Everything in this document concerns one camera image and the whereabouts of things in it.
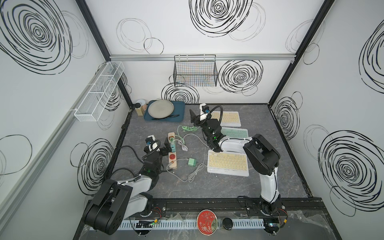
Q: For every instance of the grey round plate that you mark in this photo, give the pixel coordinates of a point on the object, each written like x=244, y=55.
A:
x=160, y=108

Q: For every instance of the black wire wall basket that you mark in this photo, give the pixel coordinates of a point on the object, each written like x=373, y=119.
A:
x=195, y=70

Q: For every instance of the green wireless keyboard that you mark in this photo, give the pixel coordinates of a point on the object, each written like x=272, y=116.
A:
x=235, y=132

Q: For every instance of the teal tray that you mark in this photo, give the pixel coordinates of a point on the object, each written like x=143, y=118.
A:
x=179, y=109

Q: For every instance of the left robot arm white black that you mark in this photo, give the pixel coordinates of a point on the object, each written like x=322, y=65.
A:
x=118, y=200

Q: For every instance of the beige power strip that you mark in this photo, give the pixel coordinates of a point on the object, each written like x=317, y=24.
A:
x=172, y=154

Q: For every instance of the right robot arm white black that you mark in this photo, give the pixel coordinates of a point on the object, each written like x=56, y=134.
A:
x=262, y=155

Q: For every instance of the yellow wireless keyboard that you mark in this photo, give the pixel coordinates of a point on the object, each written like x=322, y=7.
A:
x=228, y=163
x=231, y=119

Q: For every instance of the black round knob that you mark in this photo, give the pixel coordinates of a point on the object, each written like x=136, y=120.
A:
x=227, y=224

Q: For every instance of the red round emergency button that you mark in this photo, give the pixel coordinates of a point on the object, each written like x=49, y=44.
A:
x=207, y=222

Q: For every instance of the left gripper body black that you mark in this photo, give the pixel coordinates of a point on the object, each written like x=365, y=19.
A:
x=161, y=153

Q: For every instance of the teal usb charger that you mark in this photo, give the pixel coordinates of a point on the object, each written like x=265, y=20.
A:
x=173, y=147

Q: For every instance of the white slotted cable duct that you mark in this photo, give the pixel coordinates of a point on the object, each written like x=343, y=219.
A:
x=238, y=224

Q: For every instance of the black knife on tray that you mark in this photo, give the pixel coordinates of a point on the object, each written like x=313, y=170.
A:
x=167, y=117

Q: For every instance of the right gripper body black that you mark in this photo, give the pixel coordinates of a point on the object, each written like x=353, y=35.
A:
x=204, y=126

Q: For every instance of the white wire wall shelf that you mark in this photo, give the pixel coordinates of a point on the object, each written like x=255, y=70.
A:
x=96, y=100

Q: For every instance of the green usb charger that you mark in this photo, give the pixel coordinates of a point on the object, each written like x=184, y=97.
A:
x=192, y=162

